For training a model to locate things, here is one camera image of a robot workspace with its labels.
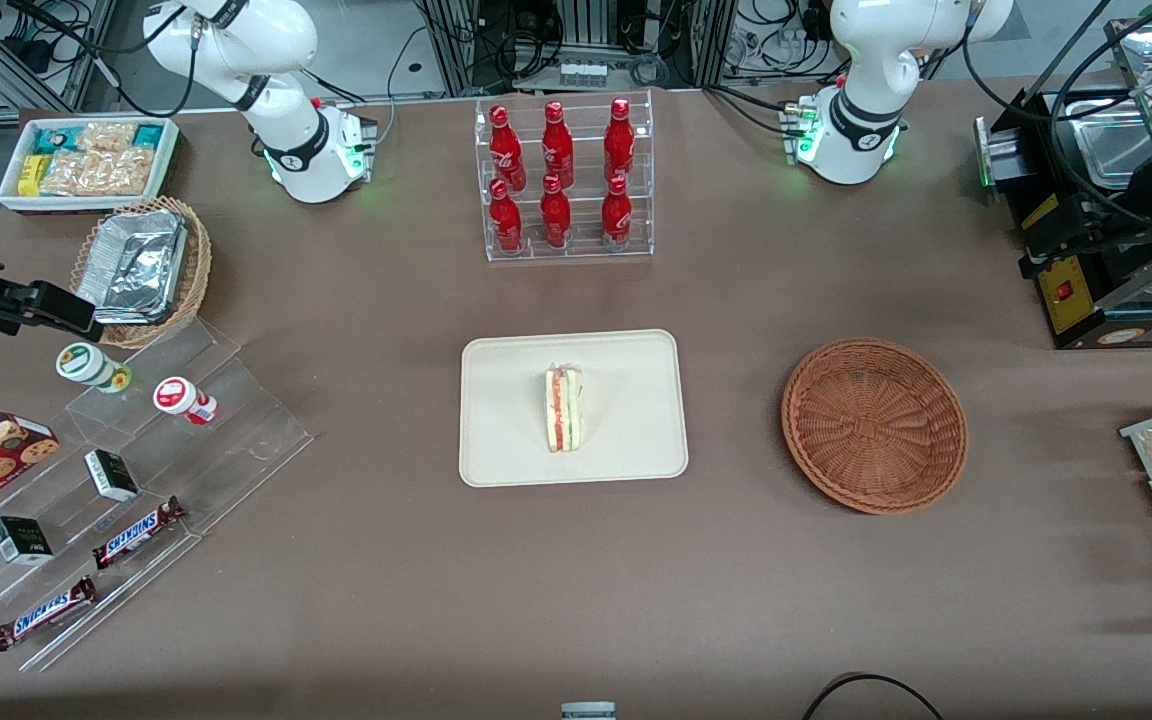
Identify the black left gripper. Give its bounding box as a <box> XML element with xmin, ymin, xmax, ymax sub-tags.
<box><xmin>1021</xmin><ymin>200</ymin><xmax>1152</xmax><ymax>280</ymax></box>

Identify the triangle sandwich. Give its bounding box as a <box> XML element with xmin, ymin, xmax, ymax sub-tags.
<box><xmin>543</xmin><ymin>365</ymin><xmax>585</xmax><ymax>454</ymax></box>

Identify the aluminium foil tray stack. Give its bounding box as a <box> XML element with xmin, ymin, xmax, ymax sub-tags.
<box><xmin>76</xmin><ymin>208</ymin><xmax>189</xmax><ymax>326</ymax></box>

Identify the light wicker basket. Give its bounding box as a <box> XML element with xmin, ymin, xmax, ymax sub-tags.
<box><xmin>69</xmin><ymin>195</ymin><xmax>213</xmax><ymax>350</ymax></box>

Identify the brown wicker basket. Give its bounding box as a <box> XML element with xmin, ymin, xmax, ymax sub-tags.
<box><xmin>781</xmin><ymin>338</ymin><xmax>969</xmax><ymax>516</ymax></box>

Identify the beige plastic tray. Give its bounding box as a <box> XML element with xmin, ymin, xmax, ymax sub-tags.
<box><xmin>459</xmin><ymin>329</ymin><xmax>690</xmax><ymax>489</ymax></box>

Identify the black countertop machine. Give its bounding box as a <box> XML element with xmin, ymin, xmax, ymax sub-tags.
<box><xmin>976</xmin><ymin>85</ymin><xmax>1152</xmax><ymax>351</ymax></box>

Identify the green lid yoghurt cup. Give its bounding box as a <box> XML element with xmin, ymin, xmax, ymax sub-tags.
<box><xmin>56</xmin><ymin>342</ymin><xmax>133</xmax><ymax>395</ymax></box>

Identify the steel pan in machine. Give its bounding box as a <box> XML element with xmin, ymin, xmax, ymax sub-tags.
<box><xmin>1068</xmin><ymin>98</ymin><xmax>1152</xmax><ymax>191</ymax></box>

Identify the white snack bin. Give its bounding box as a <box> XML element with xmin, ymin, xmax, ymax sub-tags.
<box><xmin>0</xmin><ymin>117</ymin><xmax>180</xmax><ymax>216</ymax></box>

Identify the clear bag of crackers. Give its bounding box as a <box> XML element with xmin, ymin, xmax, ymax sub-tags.
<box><xmin>41</xmin><ymin>148</ymin><xmax>154</xmax><ymax>197</ymax></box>
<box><xmin>76</xmin><ymin>122</ymin><xmax>138</xmax><ymax>157</ymax></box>

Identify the red lid yoghurt cup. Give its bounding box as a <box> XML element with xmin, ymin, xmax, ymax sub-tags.
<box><xmin>153</xmin><ymin>376</ymin><xmax>219</xmax><ymax>427</ymax></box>

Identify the small black carton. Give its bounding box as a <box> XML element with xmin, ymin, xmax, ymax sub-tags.
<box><xmin>0</xmin><ymin>516</ymin><xmax>55</xmax><ymax>567</ymax></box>
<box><xmin>84</xmin><ymin>449</ymin><xmax>140</xmax><ymax>503</ymax></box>

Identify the clear acrylic stepped shelf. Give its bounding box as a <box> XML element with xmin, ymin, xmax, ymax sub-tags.
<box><xmin>0</xmin><ymin>318</ymin><xmax>315</xmax><ymax>673</ymax></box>

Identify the Snickers chocolate bar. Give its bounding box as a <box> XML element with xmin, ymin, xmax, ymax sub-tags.
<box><xmin>0</xmin><ymin>576</ymin><xmax>99</xmax><ymax>653</ymax></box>
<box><xmin>91</xmin><ymin>496</ymin><xmax>187</xmax><ymax>571</ymax></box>

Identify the red cola bottle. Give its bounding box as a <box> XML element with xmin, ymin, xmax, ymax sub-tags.
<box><xmin>604</xmin><ymin>97</ymin><xmax>636</xmax><ymax>186</ymax></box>
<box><xmin>540</xmin><ymin>173</ymin><xmax>573</xmax><ymax>251</ymax></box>
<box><xmin>489</xmin><ymin>105</ymin><xmax>527</xmax><ymax>193</ymax></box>
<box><xmin>489</xmin><ymin>178</ymin><xmax>525</xmax><ymax>256</ymax></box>
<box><xmin>541</xmin><ymin>100</ymin><xmax>575</xmax><ymax>191</ymax></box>
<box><xmin>601</xmin><ymin>175</ymin><xmax>634</xmax><ymax>251</ymax></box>

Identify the clear acrylic bottle rack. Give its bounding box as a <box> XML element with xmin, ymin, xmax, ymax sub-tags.
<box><xmin>474</xmin><ymin>90</ymin><xmax>655</xmax><ymax>263</ymax></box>

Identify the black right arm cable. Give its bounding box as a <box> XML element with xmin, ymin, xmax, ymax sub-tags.
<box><xmin>6</xmin><ymin>0</ymin><xmax>199</xmax><ymax>119</ymax></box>

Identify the black looped cable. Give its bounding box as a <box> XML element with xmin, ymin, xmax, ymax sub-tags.
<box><xmin>801</xmin><ymin>673</ymin><xmax>947</xmax><ymax>720</ymax></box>

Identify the aluminium frame rack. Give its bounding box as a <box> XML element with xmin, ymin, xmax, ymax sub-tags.
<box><xmin>416</xmin><ymin>0</ymin><xmax>737</xmax><ymax>93</ymax></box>

